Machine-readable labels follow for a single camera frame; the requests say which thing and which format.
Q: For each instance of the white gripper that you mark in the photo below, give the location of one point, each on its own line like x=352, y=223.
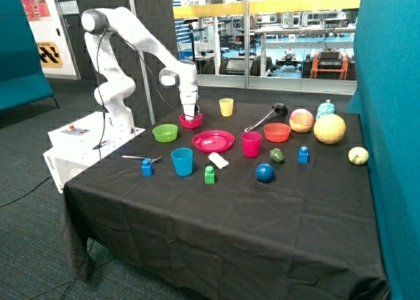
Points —
x=189, y=101

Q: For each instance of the pink plastic bowl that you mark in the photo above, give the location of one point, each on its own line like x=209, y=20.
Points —
x=191, y=124

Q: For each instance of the pink plastic cup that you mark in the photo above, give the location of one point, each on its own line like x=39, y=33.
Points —
x=251, y=144

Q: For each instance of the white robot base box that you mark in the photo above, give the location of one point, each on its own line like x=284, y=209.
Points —
x=82, y=143

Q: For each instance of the yellow plastic cup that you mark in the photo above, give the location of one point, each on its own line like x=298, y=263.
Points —
x=226, y=107

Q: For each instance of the pink plastic plate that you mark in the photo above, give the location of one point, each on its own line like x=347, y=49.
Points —
x=213, y=141

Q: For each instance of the green plastic bowl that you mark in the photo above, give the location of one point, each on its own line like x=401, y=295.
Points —
x=165, y=133

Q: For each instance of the blue plastic cup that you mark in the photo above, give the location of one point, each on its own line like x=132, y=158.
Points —
x=183, y=161

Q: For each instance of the orange plastic bowl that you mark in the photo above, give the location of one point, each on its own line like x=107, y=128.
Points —
x=276, y=132

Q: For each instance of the white small packet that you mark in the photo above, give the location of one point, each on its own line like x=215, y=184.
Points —
x=218, y=160

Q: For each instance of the metal spoon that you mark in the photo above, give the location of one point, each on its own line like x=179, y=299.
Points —
x=151, y=160

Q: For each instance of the green toy block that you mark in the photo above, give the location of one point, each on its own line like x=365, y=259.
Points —
x=209, y=175

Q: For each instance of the blue toy block left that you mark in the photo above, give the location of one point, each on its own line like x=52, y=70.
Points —
x=147, y=168

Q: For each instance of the blue toy block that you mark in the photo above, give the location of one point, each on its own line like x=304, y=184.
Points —
x=303, y=156
x=147, y=168

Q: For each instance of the black ladle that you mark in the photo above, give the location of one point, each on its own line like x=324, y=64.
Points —
x=279, y=108

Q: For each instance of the blue ball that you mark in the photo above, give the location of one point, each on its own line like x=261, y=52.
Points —
x=264, y=172

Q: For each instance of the black tablecloth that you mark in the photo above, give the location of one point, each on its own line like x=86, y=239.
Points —
x=311, y=233

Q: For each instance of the pink orange ball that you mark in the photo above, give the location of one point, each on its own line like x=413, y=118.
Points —
x=301, y=121

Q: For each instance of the blue toy block right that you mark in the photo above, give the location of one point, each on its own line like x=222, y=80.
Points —
x=303, y=156

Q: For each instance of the large yellow ball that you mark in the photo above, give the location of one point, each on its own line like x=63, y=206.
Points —
x=330, y=129

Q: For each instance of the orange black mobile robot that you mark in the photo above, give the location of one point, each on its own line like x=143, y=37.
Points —
x=329, y=63

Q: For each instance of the yellow black sign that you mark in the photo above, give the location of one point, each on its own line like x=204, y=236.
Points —
x=49, y=55

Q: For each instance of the teal sofa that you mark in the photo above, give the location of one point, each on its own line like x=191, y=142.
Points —
x=22, y=78

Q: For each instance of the red poster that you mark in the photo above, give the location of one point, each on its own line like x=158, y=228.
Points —
x=36, y=10

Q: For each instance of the teal partition wall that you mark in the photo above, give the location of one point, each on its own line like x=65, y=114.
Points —
x=386, y=48

